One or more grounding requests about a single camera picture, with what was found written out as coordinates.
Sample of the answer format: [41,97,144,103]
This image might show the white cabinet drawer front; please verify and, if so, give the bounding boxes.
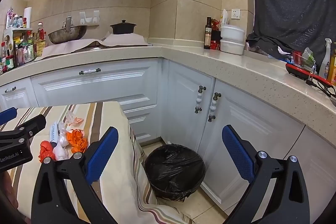
[118,94,161,146]
[30,59,161,109]

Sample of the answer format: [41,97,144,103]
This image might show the white spray bottle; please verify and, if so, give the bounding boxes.
[318,38,333,80]

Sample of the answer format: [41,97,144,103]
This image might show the black cable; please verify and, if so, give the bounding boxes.
[306,76,336,99]

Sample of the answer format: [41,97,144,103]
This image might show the striped tablecloth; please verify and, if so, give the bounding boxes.
[0,101,195,224]

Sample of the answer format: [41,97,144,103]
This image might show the clear box of packets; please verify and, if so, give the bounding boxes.
[291,47,317,73]

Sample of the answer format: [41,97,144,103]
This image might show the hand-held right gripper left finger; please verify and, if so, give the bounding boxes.
[31,126,119,224]

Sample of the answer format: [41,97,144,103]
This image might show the clear wrapper with orange print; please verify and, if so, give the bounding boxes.
[64,111,84,126]

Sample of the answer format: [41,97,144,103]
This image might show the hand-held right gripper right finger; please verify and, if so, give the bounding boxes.
[222,124,311,224]

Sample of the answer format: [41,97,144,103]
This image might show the orange plastic bag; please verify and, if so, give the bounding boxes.
[67,129,89,154]

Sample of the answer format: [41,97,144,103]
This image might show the orange and white wrapper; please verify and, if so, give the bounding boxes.
[38,140,57,163]

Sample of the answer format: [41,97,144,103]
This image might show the white cabinet door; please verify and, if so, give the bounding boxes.
[282,125,336,224]
[201,79,306,205]
[167,60,216,159]
[0,78,40,112]

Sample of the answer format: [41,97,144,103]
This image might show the group of condiment bottles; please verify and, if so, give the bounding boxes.
[0,7,48,76]

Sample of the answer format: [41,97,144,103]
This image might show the steel wok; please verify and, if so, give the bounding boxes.
[48,16,88,45]

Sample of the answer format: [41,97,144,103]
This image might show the orange detergent bottle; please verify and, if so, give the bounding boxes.
[327,42,336,86]

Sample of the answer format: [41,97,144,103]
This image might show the white ceramic drawer handle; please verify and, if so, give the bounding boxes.
[79,68,101,76]

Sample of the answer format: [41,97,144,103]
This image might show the white lidded container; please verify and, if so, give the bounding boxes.
[220,39,245,55]
[220,24,245,42]

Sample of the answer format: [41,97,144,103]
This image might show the translucent white plastic packet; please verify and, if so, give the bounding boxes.
[52,122,70,161]

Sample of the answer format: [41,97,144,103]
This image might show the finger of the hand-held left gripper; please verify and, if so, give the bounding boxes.
[0,108,18,126]
[0,114,47,145]

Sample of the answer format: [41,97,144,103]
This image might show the white printed packet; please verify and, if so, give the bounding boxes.
[49,121,60,145]

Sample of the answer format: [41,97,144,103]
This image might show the paper towel roll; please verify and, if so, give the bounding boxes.
[23,6,33,29]

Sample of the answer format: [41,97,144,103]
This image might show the person's left hand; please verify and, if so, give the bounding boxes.
[0,171,19,214]

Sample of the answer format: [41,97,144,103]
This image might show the dark olive oil bottle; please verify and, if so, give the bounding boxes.
[203,16,213,50]

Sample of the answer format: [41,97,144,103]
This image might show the red tray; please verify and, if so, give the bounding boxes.
[285,62,336,88]

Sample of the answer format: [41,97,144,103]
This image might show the beige stove cover cloth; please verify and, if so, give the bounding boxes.
[101,32,153,47]
[34,39,106,62]

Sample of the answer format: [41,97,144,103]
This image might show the round bin with black liner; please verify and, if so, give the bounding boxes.
[144,144,207,201]

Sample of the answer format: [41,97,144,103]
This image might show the black lidded pot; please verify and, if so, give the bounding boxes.
[110,20,137,35]

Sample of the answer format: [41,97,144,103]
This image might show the dark grey cloth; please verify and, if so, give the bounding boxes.
[246,0,336,62]

